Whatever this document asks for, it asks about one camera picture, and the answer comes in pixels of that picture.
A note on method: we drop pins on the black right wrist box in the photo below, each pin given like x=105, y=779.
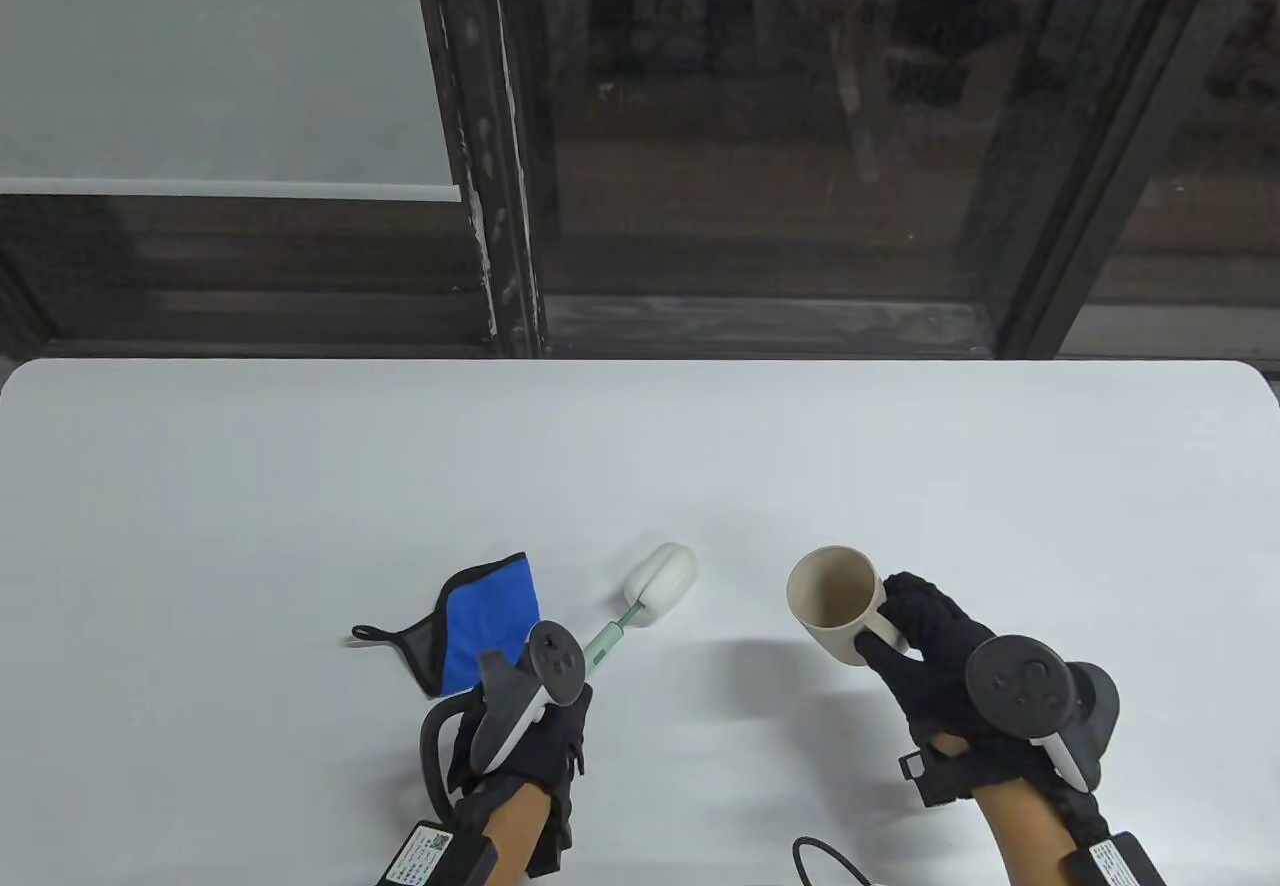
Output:
x=1120, y=866

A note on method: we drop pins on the person's right forearm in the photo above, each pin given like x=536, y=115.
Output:
x=1030, y=841

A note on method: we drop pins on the person's right hand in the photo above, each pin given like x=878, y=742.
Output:
x=930, y=626

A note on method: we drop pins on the dark window frame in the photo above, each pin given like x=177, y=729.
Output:
x=480, y=76

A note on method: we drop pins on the black wrist box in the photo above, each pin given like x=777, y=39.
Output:
x=430, y=856
x=1120, y=866

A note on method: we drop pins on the person's left forearm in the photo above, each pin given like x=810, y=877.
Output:
x=515, y=831

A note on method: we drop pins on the person's left hand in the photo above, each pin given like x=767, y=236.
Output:
x=550, y=761

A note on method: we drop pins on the black grey left hand controller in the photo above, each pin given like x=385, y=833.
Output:
x=555, y=661

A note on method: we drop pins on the beige water cup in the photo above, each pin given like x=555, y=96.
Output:
x=830, y=596

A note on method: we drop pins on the white green cup brush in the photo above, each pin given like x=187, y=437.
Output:
x=660, y=581

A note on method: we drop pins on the large white roller blind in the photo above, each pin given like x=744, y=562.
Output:
x=200, y=56

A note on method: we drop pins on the black left wrist box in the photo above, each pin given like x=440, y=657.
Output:
x=430, y=856

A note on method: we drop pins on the blue black-edged cloth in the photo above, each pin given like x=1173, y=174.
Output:
x=480, y=611

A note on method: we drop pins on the black grey right hand controller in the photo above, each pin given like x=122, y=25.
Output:
x=1020, y=686

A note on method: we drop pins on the black grey hand controller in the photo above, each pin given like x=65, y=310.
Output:
x=555, y=661
x=1020, y=686

